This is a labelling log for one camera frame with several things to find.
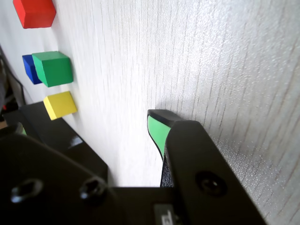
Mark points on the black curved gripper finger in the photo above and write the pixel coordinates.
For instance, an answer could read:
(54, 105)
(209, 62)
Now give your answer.
(47, 187)

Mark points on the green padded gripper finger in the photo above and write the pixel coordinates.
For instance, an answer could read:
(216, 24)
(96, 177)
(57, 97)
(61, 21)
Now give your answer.
(192, 159)

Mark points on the yellow wooden cube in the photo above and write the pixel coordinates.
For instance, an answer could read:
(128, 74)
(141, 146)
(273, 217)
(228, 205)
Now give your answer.
(59, 105)

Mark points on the green wooden cube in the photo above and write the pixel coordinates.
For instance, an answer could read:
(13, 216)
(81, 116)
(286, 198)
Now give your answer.
(54, 70)

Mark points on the blue wooden cube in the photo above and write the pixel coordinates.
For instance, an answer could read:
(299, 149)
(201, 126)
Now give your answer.
(29, 68)

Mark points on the red wooden cube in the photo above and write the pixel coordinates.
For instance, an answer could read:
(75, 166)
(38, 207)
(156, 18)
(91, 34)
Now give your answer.
(35, 14)

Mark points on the black box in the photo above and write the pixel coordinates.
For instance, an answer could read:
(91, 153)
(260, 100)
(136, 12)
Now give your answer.
(89, 159)

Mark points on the black box tray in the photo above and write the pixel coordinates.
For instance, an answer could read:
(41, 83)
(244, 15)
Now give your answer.
(35, 122)

